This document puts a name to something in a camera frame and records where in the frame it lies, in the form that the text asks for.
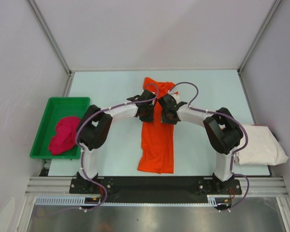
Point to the magenta t shirt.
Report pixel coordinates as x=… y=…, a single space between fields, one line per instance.
x=64 y=140

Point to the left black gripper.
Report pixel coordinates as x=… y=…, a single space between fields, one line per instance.
x=150 y=118

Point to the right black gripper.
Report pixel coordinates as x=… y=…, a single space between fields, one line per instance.
x=165 y=120

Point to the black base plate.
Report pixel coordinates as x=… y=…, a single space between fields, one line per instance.
x=156 y=189

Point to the white folded t shirt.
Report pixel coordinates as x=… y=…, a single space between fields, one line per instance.
x=262 y=148

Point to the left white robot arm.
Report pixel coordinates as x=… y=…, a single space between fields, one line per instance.
x=94 y=127

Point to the aluminium rail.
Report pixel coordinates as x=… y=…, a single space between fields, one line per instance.
x=60 y=186

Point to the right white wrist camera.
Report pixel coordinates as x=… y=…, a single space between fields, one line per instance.
x=175 y=96

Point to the orange t shirt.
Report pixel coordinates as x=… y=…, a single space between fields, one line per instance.
x=157 y=144

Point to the white cable duct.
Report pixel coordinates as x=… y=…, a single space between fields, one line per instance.
x=93 y=201

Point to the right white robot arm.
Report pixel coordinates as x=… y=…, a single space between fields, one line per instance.
x=223 y=131

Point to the green plastic bin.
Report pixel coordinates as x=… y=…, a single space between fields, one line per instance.
x=57 y=108

